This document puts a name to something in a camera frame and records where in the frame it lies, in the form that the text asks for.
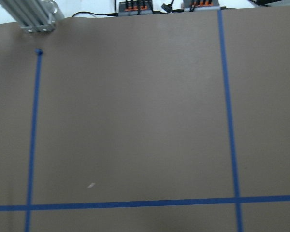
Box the orange-black hub box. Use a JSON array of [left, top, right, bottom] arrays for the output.
[[183, 0, 220, 12], [118, 0, 154, 17]]

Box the near orange-black hub box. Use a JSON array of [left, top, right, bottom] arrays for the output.
[[183, 0, 220, 12]]

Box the far orange-black hub box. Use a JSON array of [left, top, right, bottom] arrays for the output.
[[118, 0, 154, 17]]

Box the aluminium frame post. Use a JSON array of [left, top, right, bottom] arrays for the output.
[[0, 0, 65, 33]]

